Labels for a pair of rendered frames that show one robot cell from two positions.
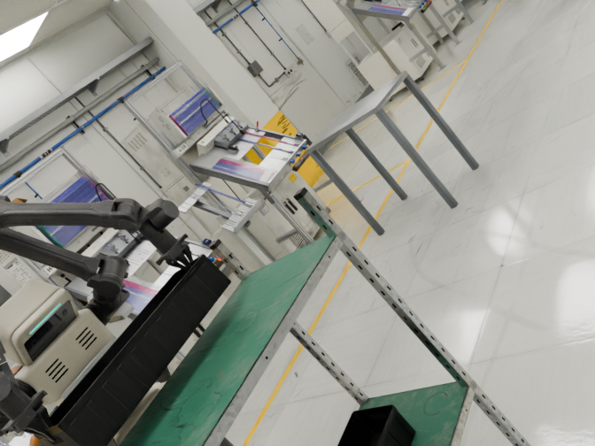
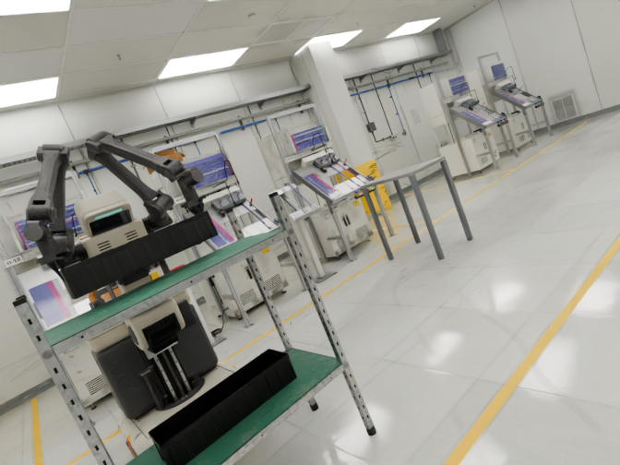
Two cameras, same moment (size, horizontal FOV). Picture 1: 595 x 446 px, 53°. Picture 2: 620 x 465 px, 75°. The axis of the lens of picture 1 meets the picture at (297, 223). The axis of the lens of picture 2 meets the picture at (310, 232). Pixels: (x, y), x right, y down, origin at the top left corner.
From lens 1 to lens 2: 0.48 m
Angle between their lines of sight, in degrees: 11
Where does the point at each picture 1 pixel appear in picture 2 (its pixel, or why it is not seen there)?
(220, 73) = (344, 122)
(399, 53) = (470, 149)
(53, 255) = (129, 179)
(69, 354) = (116, 241)
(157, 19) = (316, 75)
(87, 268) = (146, 195)
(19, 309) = (97, 202)
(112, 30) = (288, 73)
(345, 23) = (441, 116)
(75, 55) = (258, 80)
